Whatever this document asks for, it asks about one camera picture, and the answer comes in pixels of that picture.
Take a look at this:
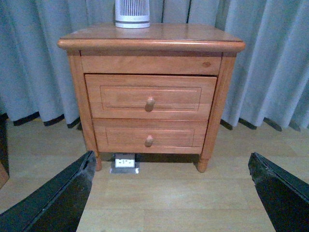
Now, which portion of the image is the wooden drawer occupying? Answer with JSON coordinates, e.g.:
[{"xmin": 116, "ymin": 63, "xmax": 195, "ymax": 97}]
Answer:
[
  {"xmin": 85, "ymin": 74, "xmax": 217, "ymax": 121},
  {"xmin": 93, "ymin": 118, "xmax": 207, "ymax": 154}
]

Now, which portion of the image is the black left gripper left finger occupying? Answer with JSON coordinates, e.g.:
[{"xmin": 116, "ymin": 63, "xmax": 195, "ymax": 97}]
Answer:
[{"xmin": 0, "ymin": 151, "xmax": 96, "ymax": 232}]

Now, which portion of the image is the floor power outlet box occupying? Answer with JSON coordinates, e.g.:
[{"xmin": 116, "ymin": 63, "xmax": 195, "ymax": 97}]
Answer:
[{"xmin": 110, "ymin": 153, "xmax": 140, "ymax": 174}]

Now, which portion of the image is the grey curtain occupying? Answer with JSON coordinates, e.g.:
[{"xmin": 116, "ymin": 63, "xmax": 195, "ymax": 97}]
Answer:
[{"xmin": 0, "ymin": 0, "xmax": 309, "ymax": 129}]

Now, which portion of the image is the wooden nightstand cabinet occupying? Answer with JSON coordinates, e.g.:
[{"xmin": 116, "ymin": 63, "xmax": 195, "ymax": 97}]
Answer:
[{"xmin": 57, "ymin": 23, "xmax": 245, "ymax": 173}]

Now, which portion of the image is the white ribbed air purifier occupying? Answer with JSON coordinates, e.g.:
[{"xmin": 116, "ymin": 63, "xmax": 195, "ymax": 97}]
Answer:
[{"xmin": 115, "ymin": 0, "xmax": 150, "ymax": 29}]

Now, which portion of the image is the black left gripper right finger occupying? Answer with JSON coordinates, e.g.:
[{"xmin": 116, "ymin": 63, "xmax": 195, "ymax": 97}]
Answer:
[{"xmin": 248, "ymin": 152, "xmax": 309, "ymax": 232}]

